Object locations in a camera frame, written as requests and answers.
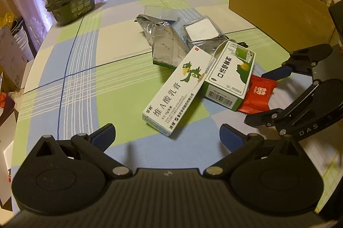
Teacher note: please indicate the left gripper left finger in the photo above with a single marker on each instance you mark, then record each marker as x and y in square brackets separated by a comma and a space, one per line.
[92, 149]

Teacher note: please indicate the silver foil bag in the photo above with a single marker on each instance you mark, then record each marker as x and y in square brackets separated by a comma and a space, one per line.
[164, 30]

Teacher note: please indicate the checkered tablecloth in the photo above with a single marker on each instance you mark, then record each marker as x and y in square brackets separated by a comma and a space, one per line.
[99, 70]

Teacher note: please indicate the white pad in clear wrap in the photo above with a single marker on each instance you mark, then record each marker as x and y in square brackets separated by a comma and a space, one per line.
[202, 29]

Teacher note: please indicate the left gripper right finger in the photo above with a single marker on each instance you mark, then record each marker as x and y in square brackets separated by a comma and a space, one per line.
[241, 147]

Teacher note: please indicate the red candy packet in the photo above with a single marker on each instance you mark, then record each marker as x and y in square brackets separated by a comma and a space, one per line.
[258, 95]

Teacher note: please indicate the white green medicine box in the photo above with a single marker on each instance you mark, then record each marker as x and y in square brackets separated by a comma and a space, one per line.
[228, 80]

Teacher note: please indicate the brown cardboard box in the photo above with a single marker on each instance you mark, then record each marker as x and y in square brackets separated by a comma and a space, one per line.
[293, 24]

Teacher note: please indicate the white parrot ointment box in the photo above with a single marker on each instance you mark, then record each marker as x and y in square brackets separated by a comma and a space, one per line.
[165, 111]

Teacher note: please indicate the brown cardboard boxes pile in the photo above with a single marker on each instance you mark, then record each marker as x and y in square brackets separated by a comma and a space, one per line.
[16, 51]

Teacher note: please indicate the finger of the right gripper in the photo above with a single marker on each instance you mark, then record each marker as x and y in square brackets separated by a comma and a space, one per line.
[281, 119]
[300, 62]

